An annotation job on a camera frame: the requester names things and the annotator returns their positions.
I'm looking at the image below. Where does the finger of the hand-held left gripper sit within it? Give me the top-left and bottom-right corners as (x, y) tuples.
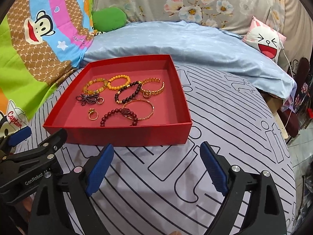
(0, 127), (32, 152)
(0, 128), (68, 169)

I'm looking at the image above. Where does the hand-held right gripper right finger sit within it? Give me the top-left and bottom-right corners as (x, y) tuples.
(199, 142), (288, 235)

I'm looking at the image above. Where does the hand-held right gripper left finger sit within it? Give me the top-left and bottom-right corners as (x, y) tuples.
(31, 143), (115, 235)

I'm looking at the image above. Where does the red cardboard box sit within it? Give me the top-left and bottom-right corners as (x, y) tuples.
(43, 54), (193, 147)

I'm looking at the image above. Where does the dark purple small-bead bracelet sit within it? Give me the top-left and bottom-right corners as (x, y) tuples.
(76, 93), (98, 106)

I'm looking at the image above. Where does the dark red bead bracelet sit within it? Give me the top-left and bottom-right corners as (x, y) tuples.
(100, 107), (139, 127)

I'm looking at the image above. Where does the yellow bead bracelet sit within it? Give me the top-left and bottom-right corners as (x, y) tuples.
(84, 78), (108, 95)

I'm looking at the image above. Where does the thin gold bangle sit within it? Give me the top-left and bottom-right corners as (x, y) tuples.
(124, 99), (155, 121)

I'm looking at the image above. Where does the black and gold bead bracelet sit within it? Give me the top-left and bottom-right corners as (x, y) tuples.
(114, 81), (143, 104)

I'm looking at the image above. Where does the person's left forearm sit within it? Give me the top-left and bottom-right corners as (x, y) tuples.
(0, 196), (33, 235)

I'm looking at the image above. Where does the grey line-print bedsheet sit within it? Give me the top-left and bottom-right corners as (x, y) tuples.
(15, 64), (297, 235)

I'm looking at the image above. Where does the colourful cartoon monkey blanket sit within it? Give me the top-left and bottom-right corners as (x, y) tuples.
(0, 0), (98, 137)

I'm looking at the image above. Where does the light blue blanket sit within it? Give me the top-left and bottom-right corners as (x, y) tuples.
(82, 20), (297, 101)

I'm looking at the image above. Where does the dark wooden chair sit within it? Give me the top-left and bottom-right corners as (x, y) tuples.
(281, 57), (311, 142)

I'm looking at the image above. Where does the green pillow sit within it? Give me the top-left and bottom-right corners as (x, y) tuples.
(92, 7), (128, 33)

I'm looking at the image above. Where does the pink cartoon face pillow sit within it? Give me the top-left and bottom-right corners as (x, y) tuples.
(243, 16), (286, 64)

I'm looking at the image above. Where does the beige cloth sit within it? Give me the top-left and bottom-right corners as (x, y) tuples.
(281, 0), (313, 61)

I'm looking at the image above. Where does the grey floral bedding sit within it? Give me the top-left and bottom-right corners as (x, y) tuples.
(93, 0), (286, 36)

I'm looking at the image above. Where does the orange bead bracelet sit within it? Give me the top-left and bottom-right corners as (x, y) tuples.
(107, 75), (129, 90)

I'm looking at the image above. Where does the gold chain bracelet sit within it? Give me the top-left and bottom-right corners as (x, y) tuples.
(140, 78), (165, 98)

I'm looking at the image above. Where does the white cable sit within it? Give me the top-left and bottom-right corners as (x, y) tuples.
(265, 0), (294, 84)

